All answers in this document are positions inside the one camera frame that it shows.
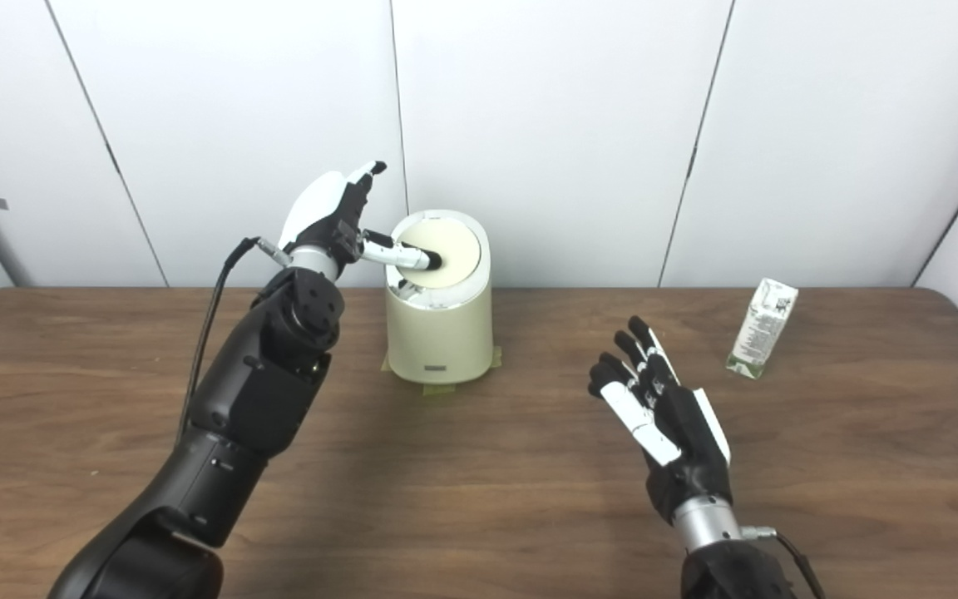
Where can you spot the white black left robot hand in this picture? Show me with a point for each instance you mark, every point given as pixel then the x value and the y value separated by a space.
pixel 321 208

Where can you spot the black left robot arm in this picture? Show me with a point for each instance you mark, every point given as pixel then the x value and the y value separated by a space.
pixel 254 391

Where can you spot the white green milk carton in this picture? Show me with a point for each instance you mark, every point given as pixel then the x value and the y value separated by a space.
pixel 762 329

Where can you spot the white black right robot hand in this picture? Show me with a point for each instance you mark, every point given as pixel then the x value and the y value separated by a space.
pixel 687 441

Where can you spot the cream round bin lid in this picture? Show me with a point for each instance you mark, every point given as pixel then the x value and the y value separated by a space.
pixel 458 249

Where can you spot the cream-colored round bin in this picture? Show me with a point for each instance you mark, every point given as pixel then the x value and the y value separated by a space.
pixel 441 333

